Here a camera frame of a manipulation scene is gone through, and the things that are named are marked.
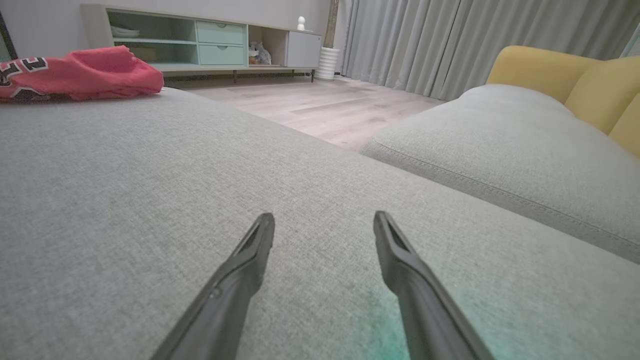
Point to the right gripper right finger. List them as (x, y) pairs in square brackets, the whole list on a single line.
[(420, 305)]

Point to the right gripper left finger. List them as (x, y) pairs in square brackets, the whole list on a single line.
[(235, 295)]

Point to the red garment with black print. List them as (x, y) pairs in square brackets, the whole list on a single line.
[(90, 75)]

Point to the grey fabric sofa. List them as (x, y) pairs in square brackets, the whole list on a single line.
[(150, 200)]

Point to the grey sofa cushion with seam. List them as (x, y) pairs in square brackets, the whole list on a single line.
[(500, 150)]

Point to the mint cabinet drawer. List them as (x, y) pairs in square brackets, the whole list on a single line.
[(221, 55), (220, 33)]

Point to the grey plush toy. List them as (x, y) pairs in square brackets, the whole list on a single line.
[(260, 54)]

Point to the white ribbed cylinder vase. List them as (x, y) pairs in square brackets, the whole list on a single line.
[(327, 64)]

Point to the white cabinet door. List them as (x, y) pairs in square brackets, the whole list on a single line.
[(303, 49)]

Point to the mint and wood TV cabinet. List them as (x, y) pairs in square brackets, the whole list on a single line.
[(175, 42)]

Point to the yellow sofa back cushion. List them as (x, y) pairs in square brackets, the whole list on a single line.
[(535, 70), (605, 95), (627, 130)]

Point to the grey pleated curtain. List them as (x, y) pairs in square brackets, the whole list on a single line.
[(450, 40)]

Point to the small white figurine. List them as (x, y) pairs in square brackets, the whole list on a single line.
[(301, 24)]

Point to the white dishes on shelf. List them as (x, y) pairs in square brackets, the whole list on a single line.
[(125, 32)]

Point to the dark framed panel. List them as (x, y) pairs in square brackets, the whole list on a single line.
[(6, 42)]

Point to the wooden upright post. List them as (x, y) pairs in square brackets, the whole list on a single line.
[(331, 25)]

